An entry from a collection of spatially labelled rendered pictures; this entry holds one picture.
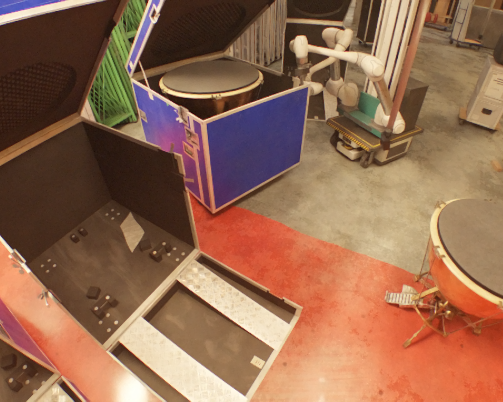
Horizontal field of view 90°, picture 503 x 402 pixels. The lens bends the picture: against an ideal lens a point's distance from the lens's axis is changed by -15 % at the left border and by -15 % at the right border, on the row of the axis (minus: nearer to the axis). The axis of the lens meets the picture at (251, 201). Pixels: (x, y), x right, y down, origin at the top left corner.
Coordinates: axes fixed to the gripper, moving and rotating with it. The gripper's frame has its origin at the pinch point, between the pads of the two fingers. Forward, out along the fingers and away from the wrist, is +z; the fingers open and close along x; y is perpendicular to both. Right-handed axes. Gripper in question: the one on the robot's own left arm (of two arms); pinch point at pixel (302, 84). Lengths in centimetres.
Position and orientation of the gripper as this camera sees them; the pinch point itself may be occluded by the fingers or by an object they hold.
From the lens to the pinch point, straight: 254.1
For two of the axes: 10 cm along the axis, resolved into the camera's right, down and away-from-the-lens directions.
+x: -7.5, 4.5, -4.8
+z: 1.1, 8.1, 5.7
